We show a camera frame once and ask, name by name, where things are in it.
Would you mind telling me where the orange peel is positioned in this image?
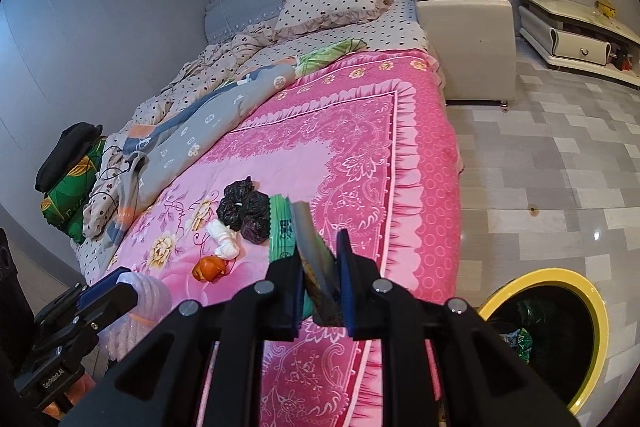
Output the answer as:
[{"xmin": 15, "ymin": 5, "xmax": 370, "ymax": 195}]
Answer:
[{"xmin": 192, "ymin": 256, "xmax": 228, "ymax": 283}]

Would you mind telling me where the yellow trash bin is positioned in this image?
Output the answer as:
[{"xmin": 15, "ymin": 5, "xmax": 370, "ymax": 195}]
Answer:
[{"xmin": 477, "ymin": 269, "xmax": 608, "ymax": 415}]

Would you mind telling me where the green floral folded quilt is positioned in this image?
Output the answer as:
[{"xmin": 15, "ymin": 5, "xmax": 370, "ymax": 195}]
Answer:
[{"xmin": 41, "ymin": 137, "xmax": 108, "ymax": 244}]

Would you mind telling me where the yellow green snack wrapper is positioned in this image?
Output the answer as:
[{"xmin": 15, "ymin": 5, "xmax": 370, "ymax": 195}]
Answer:
[{"xmin": 500, "ymin": 328, "xmax": 533, "ymax": 350}]

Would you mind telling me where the black plastic bag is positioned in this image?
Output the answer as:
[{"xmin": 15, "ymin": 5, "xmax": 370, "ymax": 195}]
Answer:
[{"xmin": 217, "ymin": 177, "xmax": 253, "ymax": 230}]

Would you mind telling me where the polka dot pillow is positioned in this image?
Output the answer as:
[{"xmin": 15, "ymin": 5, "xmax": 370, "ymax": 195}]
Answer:
[{"xmin": 274, "ymin": 0, "xmax": 396, "ymax": 40}]

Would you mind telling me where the dark brown plastic bag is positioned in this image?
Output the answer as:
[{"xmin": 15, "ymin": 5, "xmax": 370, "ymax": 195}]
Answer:
[{"xmin": 240, "ymin": 191, "xmax": 273, "ymax": 243}]

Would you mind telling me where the polka dot duvet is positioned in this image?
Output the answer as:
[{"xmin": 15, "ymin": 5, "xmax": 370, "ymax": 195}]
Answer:
[{"xmin": 132, "ymin": 19, "xmax": 281, "ymax": 138}]

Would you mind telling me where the green patterned cloth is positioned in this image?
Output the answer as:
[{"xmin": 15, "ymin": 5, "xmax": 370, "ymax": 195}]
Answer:
[{"xmin": 295, "ymin": 39, "xmax": 368, "ymax": 70}]

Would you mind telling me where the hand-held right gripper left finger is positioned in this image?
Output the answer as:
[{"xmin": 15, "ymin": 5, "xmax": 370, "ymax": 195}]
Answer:
[{"xmin": 65, "ymin": 252, "xmax": 306, "ymax": 427}]

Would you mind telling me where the grey floral quilt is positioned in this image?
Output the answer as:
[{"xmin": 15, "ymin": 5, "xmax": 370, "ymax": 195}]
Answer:
[{"xmin": 82, "ymin": 64, "xmax": 296, "ymax": 243}]

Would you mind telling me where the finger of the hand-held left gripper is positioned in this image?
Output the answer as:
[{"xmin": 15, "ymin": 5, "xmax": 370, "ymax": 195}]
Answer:
[
  {"xmin": 34, "ymin": 284, "xmax": 85, "ymax": 324},
  {"xmin": 79, "ymin": 267, "xmax": 139, "ymax": 331}
]

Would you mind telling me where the black folded clothing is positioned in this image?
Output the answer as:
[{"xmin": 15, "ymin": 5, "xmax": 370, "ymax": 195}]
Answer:
[{"xmin": 35, "ymin": 123, "xmax": 103, "ymax": 192}]

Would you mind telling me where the cream nightstand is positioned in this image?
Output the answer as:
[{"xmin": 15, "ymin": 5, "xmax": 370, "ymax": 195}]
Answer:
[{"xmin": 415, "ymin": 0, "xmax": 517, "ymax": 108}]

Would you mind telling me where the white rolled tissue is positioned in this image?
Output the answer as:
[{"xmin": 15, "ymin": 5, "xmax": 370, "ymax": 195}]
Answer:
[{"xmin": 207, "ymin": 219, "xmax": 241, "ymax": 258}]

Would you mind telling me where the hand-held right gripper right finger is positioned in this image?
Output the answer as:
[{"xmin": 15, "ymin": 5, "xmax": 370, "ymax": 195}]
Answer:
[{"xmin": 336, "ymin": 229, "xmax": 581, "ymax": 427}]

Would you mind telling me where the pink floral blanket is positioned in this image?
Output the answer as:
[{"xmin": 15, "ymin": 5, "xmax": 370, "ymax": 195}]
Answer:
[{"xmin": 100, "ymin": 49, "xmax": 466, "ymax": 427}]

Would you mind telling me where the cream TV cabinet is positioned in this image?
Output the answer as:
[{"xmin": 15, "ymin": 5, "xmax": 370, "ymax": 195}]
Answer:
[{"xmin": 515, "ymin": 0, "xmax": 640, "ymax": 88}]

